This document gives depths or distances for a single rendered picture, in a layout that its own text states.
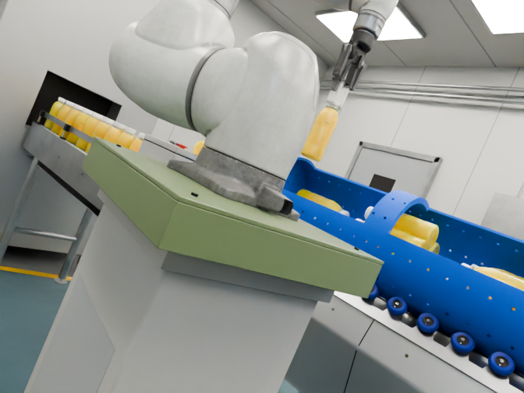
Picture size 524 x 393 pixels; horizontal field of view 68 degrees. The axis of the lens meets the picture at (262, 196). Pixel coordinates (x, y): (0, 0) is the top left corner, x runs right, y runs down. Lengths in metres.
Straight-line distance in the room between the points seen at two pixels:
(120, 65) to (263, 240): 0.43
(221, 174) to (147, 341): 0.25
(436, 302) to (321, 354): 0.31
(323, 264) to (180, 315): 0.20
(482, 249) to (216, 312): 0.81
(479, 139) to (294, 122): 4.47
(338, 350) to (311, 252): 0.55
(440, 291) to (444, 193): 4.01
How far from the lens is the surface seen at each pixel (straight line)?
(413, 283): 0.96
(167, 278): 0.50
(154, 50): 0.71
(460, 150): 5.05
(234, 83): 0.62
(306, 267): 0.52
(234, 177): 0.59
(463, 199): 4.82
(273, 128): 0.60
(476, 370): 0.96
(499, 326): 0.93
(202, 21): 0.72
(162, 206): 0.41
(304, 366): 1.13
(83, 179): 1.92
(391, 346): 0.98
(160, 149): 1.29
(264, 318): 0.62
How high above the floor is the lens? 1.10
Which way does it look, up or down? 2 degrees down
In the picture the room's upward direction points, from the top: 24 degrees clockwise
